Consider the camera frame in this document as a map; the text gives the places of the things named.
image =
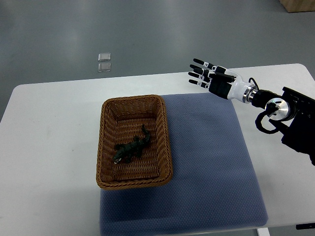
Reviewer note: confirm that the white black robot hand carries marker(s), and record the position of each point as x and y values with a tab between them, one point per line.
221	81

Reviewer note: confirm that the dark green toy crocodile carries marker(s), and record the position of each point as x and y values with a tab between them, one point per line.
134	148

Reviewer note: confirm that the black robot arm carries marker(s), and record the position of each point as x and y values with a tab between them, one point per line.
292	114

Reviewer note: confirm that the brown wicker basket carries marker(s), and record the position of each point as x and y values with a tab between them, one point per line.
121	119

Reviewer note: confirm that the wooden box corner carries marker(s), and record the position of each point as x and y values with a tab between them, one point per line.
294	6

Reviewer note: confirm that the blue-grey padded mat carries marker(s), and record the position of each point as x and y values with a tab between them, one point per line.
214	185

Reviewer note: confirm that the lower clear floor plate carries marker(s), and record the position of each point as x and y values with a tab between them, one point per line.
104	67

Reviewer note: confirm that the clear floor plate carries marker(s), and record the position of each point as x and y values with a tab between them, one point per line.
104	56
104	67

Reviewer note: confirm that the upper clear floor plate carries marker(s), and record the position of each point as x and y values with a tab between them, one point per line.
104	56

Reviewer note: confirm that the white table leg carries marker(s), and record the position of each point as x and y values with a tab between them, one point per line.
263	232

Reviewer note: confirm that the black table control panel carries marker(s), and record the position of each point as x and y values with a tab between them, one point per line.
305	226

